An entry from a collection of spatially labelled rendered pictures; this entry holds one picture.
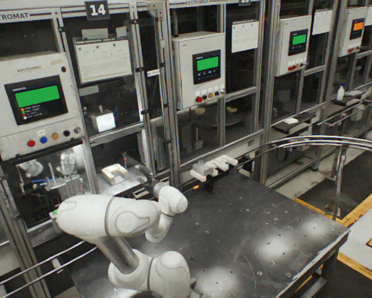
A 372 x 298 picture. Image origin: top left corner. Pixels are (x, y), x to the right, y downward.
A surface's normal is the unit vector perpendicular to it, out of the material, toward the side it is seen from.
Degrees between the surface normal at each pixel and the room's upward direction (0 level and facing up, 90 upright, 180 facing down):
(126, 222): 61
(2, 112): 90
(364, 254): 0
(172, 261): 6
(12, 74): 90
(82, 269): 0
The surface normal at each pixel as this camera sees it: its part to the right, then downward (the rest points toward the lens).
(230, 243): -0.05, -0.89
